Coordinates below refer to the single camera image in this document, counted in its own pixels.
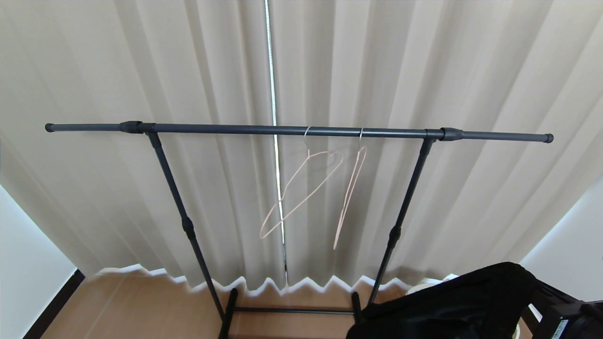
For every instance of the pink clothes hanger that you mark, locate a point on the pink clothes hanger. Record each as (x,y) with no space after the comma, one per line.
(349,197)
(301,199)

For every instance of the beige curtain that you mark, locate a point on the beige curtain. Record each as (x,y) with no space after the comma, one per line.
(141,61)

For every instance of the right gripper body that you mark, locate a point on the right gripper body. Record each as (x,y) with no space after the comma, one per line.
(579,325)

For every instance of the black knitted garment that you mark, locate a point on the black knitted garment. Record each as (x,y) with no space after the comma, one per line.
(447,306)

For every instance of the white laundry basket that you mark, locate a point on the white laundry basket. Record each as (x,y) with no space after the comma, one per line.
(424,286)

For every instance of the black clothes rack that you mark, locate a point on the black clothes rack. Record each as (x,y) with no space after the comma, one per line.
(282,130)

